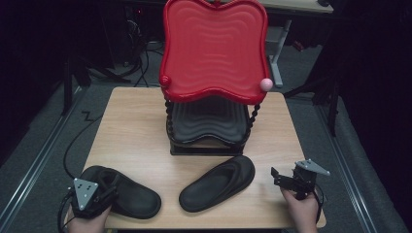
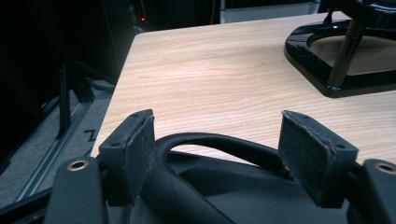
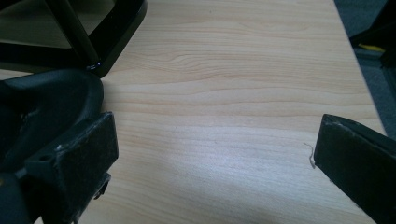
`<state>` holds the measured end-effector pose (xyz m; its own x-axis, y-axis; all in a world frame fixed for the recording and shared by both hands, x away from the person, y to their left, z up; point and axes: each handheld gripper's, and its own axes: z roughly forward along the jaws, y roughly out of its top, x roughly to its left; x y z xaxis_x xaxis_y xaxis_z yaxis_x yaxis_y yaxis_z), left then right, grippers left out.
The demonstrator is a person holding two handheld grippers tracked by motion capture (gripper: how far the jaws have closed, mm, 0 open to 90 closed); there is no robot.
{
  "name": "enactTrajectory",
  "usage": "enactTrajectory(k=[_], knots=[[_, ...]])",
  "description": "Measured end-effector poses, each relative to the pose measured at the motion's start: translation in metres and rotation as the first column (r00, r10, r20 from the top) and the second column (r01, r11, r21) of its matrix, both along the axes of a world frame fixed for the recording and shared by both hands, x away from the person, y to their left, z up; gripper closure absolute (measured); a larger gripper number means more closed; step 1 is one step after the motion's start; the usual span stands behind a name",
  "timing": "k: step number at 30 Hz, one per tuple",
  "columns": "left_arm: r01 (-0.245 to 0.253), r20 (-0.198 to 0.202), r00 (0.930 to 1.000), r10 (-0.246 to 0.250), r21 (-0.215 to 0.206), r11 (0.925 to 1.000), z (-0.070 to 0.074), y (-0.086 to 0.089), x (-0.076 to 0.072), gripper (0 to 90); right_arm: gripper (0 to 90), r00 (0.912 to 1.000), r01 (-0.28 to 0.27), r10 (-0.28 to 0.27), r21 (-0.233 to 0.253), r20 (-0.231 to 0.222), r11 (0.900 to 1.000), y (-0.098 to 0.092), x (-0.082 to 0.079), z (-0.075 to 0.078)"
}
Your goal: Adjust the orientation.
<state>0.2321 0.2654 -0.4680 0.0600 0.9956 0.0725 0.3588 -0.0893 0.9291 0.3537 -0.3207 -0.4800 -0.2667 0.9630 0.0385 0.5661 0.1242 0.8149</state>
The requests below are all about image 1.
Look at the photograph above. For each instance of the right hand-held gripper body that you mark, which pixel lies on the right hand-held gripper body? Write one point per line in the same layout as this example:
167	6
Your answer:
306	179

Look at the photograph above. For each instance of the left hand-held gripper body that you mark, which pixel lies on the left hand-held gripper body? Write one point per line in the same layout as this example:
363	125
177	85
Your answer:
85	194

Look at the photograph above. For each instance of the black slipper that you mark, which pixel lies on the black slipper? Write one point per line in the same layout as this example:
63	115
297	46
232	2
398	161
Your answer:
139	201
210	191

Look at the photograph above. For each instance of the red and black shoe rack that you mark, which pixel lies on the red and black shoe rack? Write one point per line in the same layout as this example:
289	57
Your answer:
213	48

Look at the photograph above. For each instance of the person's left hand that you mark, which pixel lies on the person's left hand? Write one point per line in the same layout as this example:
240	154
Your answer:
87	225

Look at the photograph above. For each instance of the person's right hand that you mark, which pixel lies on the person's right hand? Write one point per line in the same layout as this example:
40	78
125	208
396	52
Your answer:
301	212

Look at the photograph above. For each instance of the black metal stand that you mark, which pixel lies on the black metal stand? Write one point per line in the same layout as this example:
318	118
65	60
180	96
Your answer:
333	97
68	87

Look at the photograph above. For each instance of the light desk with white legs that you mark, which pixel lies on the light desk with white legs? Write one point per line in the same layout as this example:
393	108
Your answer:
278	55

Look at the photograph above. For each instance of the metal floor rail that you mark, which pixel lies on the metal floor rail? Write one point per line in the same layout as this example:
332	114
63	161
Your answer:
346	168
35	165

